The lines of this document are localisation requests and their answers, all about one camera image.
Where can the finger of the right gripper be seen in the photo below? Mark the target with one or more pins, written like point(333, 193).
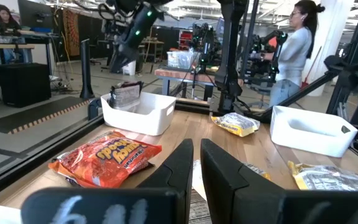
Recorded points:
point(124, 63)
point(115, 63)

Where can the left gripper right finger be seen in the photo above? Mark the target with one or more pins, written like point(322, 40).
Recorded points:
point(228, 193)

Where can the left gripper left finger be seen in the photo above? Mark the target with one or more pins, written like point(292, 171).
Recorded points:
point(179, 168)

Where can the black Maruchan fire noodle pack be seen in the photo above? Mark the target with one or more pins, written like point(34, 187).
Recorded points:
point(124, 96)

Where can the yellow Maruchan ramen pack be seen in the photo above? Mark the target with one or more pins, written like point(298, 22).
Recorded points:
point(236, 124)
point(328, 179)

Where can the orange-red Maruchan noodle pack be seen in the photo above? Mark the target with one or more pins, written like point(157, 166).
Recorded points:
point(104, 158)

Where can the white plastic bin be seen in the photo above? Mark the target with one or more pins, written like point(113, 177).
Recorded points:
point(306, 143)
point(141, 121)

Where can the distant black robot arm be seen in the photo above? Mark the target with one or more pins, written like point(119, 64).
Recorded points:
point(266, 49)
point(204, 40)

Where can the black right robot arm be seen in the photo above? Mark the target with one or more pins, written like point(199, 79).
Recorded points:
point(228, 62)

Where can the small black device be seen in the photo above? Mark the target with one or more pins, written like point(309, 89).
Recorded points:
point(94, 108)

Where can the clear plastic tub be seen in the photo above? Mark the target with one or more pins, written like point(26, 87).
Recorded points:
point(180, 59)

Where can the red tool chest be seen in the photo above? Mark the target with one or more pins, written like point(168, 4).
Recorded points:
point(185, 39)

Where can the butcher block work table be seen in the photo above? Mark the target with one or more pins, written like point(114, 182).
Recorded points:
point(179, 75)

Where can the black cabinet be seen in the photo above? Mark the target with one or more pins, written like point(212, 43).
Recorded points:
point(23, 84)

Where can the dark computer monitor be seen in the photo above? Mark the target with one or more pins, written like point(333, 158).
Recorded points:
point(34, 14)

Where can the black hazard-striped floor mat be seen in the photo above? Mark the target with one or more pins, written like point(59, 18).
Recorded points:
point(26, 113)

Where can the wooden desk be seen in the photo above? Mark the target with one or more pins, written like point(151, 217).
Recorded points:
point(5, 46)

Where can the person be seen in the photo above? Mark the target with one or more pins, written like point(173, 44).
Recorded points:
point(294, 56)
point(6, 18)

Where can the red broom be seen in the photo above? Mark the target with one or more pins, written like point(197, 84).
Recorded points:
point(304, 84)

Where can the black stand post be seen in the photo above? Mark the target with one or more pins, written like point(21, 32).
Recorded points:
point(85, 68)

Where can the orange patterned wall hanging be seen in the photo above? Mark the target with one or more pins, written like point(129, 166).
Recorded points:
point(71, 34)

